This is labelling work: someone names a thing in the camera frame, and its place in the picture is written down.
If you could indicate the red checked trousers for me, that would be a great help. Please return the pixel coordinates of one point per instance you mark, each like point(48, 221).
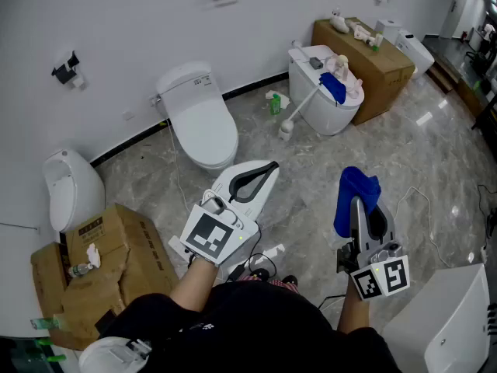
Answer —
point(277, 283)

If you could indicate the white power strip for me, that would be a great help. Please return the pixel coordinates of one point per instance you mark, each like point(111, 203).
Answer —
point(176, 244)

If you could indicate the small grey metal box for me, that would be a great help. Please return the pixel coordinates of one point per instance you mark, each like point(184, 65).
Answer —
point(316, 63)

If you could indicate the person's right forearm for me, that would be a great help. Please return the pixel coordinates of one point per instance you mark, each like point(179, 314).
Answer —
point(355, 313)

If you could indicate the white wall socket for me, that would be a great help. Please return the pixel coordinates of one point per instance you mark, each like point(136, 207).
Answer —
point(128, 115)

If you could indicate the white spray gun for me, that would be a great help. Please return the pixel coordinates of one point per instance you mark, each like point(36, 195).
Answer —
point(361, 33)

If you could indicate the white cabinet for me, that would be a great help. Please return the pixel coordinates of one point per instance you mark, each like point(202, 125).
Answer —
point(438, 325)

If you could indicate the black paper holder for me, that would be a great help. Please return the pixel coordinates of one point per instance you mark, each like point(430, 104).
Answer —
point(64, 72)

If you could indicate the wooden step platform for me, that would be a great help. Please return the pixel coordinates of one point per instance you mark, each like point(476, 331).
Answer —
point(440, 76)

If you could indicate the white plastic brush tool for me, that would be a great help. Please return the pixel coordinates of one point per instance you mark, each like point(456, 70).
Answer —
point(301, 49)

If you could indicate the person's left forearm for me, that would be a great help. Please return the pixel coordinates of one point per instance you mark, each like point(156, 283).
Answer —
point(194, 286)

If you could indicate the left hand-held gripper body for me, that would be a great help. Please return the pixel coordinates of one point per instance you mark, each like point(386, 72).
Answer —
point(209, 235)

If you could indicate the person's left black slipper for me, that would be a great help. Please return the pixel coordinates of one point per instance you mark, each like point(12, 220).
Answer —
point(260, 275)

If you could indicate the white smart toilet dark button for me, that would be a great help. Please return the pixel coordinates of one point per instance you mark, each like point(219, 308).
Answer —
point(415, 51)

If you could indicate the person's black slipper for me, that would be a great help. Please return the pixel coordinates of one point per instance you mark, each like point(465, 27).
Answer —
point(290, 280)
point(260, 275)

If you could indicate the white labelled tube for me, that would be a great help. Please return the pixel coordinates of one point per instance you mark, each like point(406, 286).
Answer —
point(304, 101)

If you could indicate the white toilet with labelled lid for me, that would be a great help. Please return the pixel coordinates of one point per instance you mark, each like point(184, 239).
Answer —
point(202, 126)

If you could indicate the blue microfibre cloth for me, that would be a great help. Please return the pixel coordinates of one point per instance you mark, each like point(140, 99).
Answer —
point(349, 192)
point(334, 88)

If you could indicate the clear green bottle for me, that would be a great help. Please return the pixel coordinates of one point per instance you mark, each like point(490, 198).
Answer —
point(46, 323)

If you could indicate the person's black shirt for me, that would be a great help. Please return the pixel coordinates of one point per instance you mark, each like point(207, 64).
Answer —
point(252, 325)

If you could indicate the person's right black slipper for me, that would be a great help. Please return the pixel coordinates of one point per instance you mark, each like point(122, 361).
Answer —
point(290, 280)

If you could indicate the white waist pack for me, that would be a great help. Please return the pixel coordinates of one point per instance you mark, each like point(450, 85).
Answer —
point(108, 354)

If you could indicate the clear water bottle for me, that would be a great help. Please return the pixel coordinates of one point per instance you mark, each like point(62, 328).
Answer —
point(79, 270)

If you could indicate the large brown cardboard box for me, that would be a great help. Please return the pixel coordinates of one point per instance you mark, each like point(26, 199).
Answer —
point(372, 68)

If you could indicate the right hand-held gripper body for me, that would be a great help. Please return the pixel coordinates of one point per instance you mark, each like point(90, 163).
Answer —
point(384, 274)

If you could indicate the crumpled white tissue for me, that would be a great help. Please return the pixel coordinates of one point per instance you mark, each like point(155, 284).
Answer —
point(285, 99)

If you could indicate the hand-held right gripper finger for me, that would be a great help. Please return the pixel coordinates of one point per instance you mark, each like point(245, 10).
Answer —
point(358, 224)
point(388, 227)

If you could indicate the green plastic bottle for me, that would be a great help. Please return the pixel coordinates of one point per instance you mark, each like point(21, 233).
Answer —
point(275, 105)

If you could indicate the white toilet with hinged lid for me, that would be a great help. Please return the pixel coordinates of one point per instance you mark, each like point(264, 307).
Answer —
point(322, 111)

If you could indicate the crumpled brown cardboard box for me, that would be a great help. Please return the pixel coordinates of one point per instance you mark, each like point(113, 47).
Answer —
point(128, 255)

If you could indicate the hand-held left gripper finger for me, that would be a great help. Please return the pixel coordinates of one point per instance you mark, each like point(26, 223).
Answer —
point(264, 200)
point(223, 181)

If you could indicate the white plush toy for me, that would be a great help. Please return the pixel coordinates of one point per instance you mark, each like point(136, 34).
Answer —
point(339, 23)

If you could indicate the pink bottle cream cap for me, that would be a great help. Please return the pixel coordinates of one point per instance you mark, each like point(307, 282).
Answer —
point(341, 66)

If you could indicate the white bottle green cap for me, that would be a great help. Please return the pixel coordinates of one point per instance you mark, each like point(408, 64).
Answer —
point(376, 42)

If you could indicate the white tissue wad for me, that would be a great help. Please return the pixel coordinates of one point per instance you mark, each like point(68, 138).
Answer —
point(93, 253)

